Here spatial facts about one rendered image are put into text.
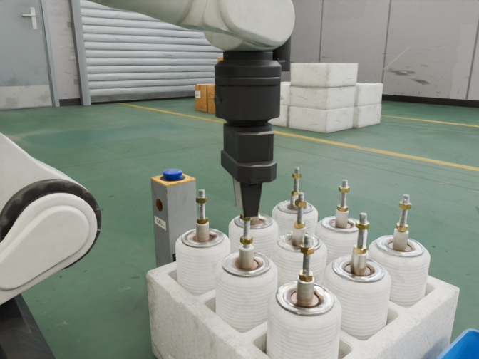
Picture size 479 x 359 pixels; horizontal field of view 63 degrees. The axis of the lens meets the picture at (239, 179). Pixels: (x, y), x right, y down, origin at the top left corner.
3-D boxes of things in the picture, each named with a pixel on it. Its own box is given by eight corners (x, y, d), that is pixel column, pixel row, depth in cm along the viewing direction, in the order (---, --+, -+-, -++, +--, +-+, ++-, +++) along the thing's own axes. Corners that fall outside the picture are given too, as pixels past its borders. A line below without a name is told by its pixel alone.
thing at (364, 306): (382, 358, 66) (394, 262, 60) (375, 401, 57) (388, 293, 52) (325, 342, 69) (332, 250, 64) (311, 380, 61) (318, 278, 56)
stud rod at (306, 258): (304, 292, 50) (306, 238, 48) (299, 288, 51) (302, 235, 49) (310, 290, 50) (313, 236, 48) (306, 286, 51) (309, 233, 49)
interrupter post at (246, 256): (254, 262, 61) (254, 243, 60) (254, 270, 59) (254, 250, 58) (238, 262, 61) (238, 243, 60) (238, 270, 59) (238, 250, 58)
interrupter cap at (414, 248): (373, 253, 63) (373, 250, 63) (377, 236, 70) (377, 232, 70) (424, 263, 61) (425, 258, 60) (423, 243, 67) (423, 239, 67)
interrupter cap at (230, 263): (269, 254, 63) (269, 250, 63) (273, 279, 56) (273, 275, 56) (222, 254, 63) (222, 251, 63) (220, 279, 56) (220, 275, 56)
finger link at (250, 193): (239, 216, 55) (239, 174, 54) (260, 214, 56) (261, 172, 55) (242, 220, 54) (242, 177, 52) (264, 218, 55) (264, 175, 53)
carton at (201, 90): (215, 107, 486) (214, 82, 477) (227, 110, 468) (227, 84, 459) (194, 110, 468) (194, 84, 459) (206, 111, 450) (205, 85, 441)
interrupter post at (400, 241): (390, 250, 65) (393, 231, 64) (391, 244, 67) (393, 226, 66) (406, 253, 64) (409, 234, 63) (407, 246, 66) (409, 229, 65)
